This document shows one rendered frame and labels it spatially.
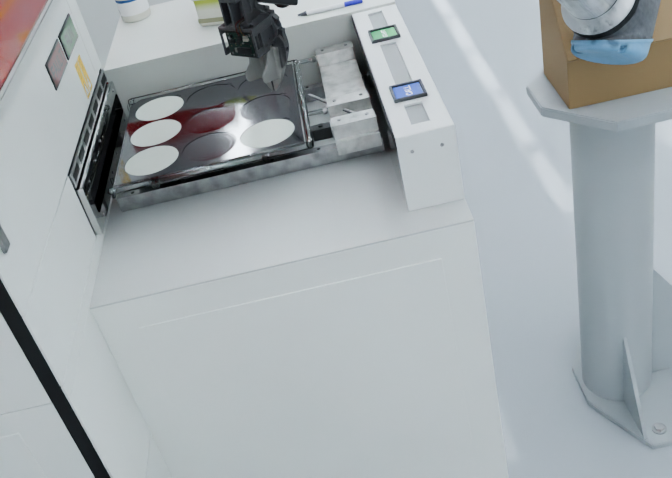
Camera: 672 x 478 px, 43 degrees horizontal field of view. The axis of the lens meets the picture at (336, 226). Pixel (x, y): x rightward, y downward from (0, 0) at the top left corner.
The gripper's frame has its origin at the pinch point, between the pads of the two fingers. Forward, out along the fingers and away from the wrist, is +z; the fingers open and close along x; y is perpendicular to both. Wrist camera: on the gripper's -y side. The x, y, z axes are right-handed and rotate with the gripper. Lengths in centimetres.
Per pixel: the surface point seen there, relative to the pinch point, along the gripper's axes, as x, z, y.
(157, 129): -24.2, 8.0, 9.1
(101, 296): -8.3, 14.7, 46.0
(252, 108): -8.7, 7.7, -1.8
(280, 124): 1.0, 7.2, 2.8
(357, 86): 6.5, 9.3, -16.3
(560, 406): 43, 96, -23
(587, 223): 48, 44, -29
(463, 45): -62, 103, -211
